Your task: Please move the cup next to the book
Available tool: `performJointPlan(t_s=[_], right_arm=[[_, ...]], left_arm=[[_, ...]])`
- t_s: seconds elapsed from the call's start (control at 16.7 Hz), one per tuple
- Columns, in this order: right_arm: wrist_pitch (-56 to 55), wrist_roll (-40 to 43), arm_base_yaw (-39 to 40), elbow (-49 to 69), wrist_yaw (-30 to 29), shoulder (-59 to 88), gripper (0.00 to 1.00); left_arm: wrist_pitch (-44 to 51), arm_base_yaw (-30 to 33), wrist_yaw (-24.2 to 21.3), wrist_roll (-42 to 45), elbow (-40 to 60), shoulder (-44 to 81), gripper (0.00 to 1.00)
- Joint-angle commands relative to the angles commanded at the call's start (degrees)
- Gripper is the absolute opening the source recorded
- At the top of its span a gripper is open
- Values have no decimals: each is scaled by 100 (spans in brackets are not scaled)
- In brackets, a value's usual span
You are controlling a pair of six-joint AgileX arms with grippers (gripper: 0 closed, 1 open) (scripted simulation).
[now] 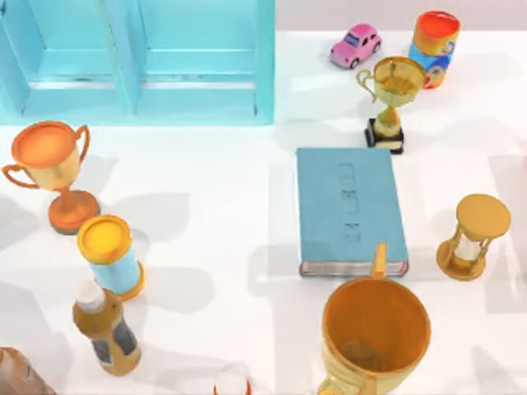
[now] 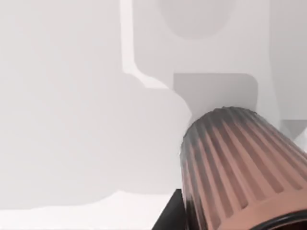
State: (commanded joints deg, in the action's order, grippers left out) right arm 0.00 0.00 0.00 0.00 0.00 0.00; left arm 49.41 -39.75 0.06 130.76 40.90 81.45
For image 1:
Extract orange and white object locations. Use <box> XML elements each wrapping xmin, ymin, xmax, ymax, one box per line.
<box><xmin>212</xmin><ymin>371</ymin><xmax>253</xmax><ymax>395</ymax></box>

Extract brown bread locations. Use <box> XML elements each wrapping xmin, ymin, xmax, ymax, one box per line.
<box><xmin>0</xmin><ymin>346</ymin><xmax>58</xmax><ymax>395</ymax></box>

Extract pink toy car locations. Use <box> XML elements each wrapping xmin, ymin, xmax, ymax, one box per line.
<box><xmin>329</xmin><ymin>23</ymin><xmax>383</xmax><ymax>70</ymax></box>

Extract blue book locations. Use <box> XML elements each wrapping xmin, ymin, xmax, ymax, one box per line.
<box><xmin>296</xmin><ymin>147</ymin><xmax>409</xmax><ymax>278</ymax></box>

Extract light blue rack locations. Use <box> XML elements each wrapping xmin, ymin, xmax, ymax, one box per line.
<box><xmin>0</xmin><ymin>0</ymin><xmax>276</xmax><ymax>128</ymax></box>

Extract gold trophy with black base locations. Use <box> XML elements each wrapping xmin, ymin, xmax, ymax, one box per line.
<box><xmin>356</xmin><ymin>56</ymin><xmax>425</xmax><ymax>156</ymax></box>

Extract orange gold trophy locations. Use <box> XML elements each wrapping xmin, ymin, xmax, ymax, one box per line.
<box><xmin>1</xmin><ymin>120</ymin><xmax>102</xmax><ymax>235</ymax></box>

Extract yellow and blue can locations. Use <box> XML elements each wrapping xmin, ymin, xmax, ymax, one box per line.
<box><xmin>76</xmin><ymin>214</ymin><xmax>146</xmax><ymax>302</ymax></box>

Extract large gold cup trophy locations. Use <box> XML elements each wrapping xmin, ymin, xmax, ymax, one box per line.
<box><xmin>315</xmin><ymin>243</ymin><xmax>432</xmax><ymax>395</ymax></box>

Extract brown bottle with white cap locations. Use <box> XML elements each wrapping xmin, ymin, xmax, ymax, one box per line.
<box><xmin>72</xmin><ymin>280</ymin><xmax>142</xmax><ymax>376</ymax></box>

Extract wooden hourglass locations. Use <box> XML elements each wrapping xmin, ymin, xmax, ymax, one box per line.
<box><xmin>436</xmin><ymin>194</ymin><xmax>512</xmax><ymax>282</ymax></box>

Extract orange and blue can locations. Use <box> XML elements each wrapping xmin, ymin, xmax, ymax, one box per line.
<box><xmin>408</xmin><ymin>10</ymin><xmax>461</xmax><ymax>91</ymax></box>

